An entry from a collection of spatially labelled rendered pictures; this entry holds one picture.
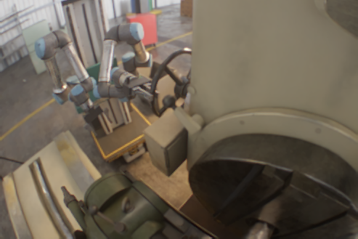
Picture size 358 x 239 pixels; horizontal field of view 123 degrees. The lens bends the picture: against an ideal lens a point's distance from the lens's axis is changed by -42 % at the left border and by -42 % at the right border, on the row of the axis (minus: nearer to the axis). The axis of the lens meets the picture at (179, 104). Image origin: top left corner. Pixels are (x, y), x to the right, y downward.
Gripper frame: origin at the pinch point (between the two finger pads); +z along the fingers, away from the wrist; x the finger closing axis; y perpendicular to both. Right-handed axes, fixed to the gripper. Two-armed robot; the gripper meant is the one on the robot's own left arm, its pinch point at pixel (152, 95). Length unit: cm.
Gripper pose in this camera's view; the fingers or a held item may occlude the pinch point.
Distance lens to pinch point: 71.4
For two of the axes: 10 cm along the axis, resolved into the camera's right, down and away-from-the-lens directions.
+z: 7.6, 4.3, -4.8
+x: 6.3, -3.2, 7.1
